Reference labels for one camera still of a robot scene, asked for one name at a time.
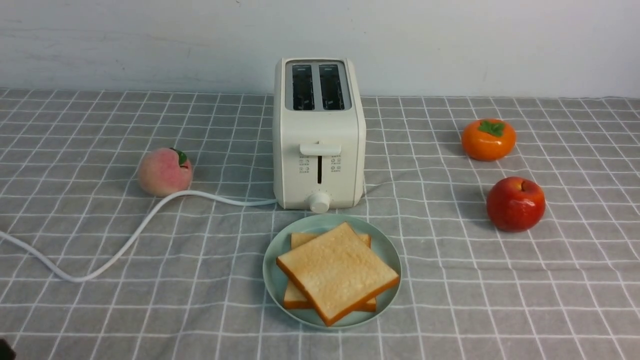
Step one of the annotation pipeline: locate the white power cable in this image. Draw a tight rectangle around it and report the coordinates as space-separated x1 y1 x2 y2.
0 189 278 283

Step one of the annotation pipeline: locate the orange persimmon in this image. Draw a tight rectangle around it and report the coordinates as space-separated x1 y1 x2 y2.
461 118 517 162

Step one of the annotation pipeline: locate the white two-slot toaster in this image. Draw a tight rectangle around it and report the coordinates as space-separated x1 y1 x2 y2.
272 57 367 214

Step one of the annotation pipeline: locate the grey checkered tablecloth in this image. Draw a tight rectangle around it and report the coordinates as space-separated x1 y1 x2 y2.
0 88 640 360

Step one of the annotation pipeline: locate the toast slice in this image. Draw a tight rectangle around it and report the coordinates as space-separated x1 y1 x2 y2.
275 222 401 327
282 232 377 313

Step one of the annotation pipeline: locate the red apple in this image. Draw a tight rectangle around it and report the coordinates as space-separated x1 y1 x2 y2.
486 177 546 233

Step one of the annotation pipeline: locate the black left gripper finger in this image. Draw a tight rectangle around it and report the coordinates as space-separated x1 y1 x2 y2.
0 338 17 360

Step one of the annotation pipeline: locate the pink peach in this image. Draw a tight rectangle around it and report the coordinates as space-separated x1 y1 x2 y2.
137 147 194 198

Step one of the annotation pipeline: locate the light green round plate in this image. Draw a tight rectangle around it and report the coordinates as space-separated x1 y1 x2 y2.
262 213 403 331

